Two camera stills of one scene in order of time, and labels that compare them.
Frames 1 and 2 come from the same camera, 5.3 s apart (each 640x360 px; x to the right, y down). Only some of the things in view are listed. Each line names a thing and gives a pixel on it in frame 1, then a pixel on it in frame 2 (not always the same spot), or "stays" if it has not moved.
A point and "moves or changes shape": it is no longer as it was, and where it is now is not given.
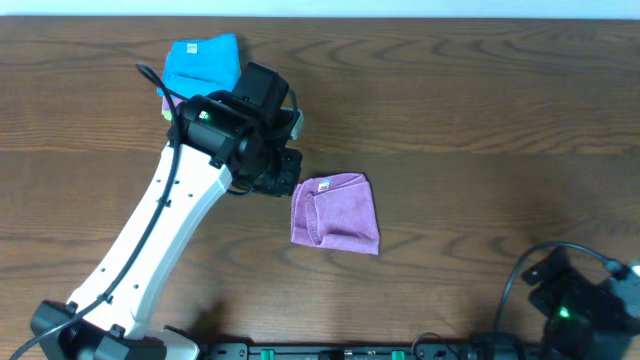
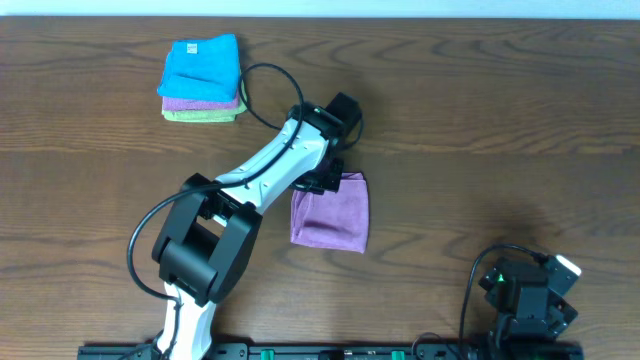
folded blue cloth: x=201 y=66 stays
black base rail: x=372 y=351 stays
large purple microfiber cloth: x=335 y=211 moves or changes shape
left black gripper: x=288 y=170 to x=322 y=181
